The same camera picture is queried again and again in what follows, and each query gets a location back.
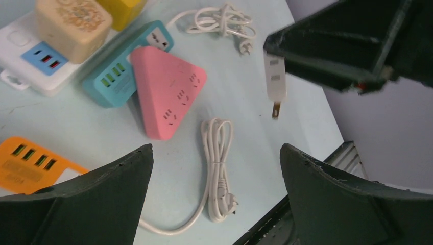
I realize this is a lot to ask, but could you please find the pink triangular power socket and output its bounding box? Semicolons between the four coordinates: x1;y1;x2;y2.
130;46;207;140

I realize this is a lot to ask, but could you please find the orange strip white cord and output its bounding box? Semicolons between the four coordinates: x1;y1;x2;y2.
138;117;239;236

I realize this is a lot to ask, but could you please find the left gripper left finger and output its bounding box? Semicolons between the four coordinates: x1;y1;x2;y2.
1;144;154;244

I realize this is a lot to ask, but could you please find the teal strip white cord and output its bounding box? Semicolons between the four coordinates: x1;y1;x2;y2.
165;3;258;57

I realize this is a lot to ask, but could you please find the light green table mat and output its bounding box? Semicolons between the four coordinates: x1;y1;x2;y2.
1;1;343;244

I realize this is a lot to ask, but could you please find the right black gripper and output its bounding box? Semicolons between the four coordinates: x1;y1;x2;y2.
263;1;432;93

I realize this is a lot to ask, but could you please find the yellow cube socket adapter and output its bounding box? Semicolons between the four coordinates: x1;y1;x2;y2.
97;0;147;31

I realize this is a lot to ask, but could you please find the small white plug adapter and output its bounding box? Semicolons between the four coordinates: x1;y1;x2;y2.
263;51;287;119

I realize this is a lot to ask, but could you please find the orange power strip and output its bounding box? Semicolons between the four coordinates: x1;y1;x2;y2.
1;136;88;194

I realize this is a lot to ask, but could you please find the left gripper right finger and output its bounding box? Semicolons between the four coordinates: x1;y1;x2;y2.
280;143;432;244

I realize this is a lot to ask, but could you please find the white multicolour power strip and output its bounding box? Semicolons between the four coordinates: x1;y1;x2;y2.
1;3;148;96

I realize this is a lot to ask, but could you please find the teal power strip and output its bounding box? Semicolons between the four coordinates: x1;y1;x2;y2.
82;20;174;108

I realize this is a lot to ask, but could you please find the beige cube socket adapter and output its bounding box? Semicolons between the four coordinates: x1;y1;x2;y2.
34;0;112;64

